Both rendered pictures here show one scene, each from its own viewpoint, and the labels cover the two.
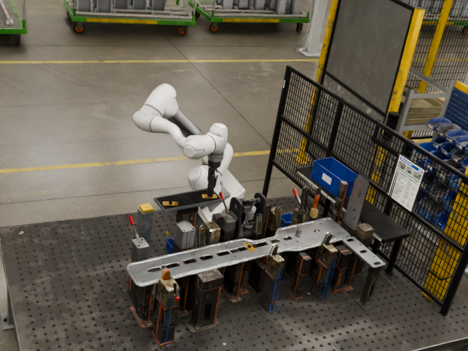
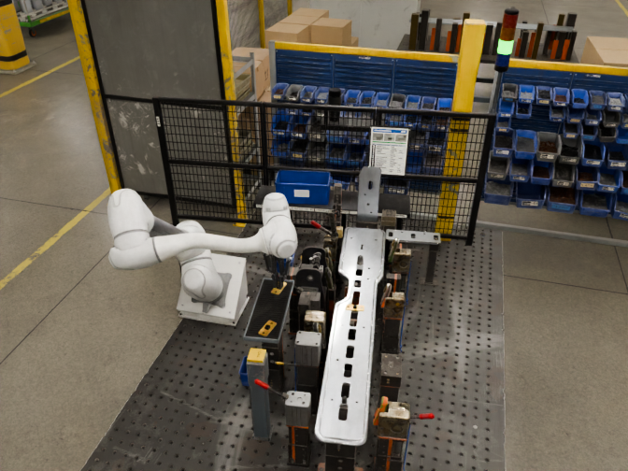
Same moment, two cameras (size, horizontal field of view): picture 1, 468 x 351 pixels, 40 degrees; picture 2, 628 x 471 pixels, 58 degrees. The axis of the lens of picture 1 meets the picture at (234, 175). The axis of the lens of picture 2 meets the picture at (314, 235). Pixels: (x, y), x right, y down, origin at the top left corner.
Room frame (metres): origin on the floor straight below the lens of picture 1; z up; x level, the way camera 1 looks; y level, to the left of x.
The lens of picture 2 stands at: (1.74, 1.40, 2.70)
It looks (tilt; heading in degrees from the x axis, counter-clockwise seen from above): 34 degrees down; 313
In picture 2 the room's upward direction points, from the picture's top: straight up
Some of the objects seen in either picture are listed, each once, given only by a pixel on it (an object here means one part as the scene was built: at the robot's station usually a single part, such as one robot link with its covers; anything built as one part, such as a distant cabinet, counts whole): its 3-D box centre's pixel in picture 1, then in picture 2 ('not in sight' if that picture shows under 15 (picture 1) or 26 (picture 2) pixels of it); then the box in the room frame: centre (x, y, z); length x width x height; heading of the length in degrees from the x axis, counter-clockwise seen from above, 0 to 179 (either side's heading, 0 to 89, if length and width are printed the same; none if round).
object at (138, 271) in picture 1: (246, 248); (356, 311); (2.91, -0.14, 1.00); 1.38 x 0.22 x 0.02; 125
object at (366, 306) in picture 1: (370, 284); (431, 261); (2.98, -0.87, 0.84); 0.11 x 0.06 x 0.29; 35
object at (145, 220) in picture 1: (143, 242); (260, 397); (2.92, 0.44, 0.92); 0.08 x 0.08 x 0.44; 35
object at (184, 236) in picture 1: (182, 255); (307, 374); (2.88, 0.22, 0.90); 0.13 x 0.10 x 0.41; 35
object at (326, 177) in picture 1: (335, 177); (303, 187); (3.76, -0.67, 1.10); 0.30 x 0.17 x 0.13; 38
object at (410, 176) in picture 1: (406, 182); (388, 150); (3.44, -1.04, 1.30); 0.23 x 0.02 x 0.31; 35
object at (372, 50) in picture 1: (352, 97); (164, 107); (5.60, -0.97, 1.00); 1.34 x 0.14 x 2.00; 28
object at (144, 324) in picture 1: (143, 295); (340, 449); (2.57, 0.36, 0.84); 0.18 x 0.06 x 0.29; 35
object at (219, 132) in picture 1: (216, 138); (276, 214); (3.13, 0.13, 1.54); 0.13 x 0.11 x 0.16; 145
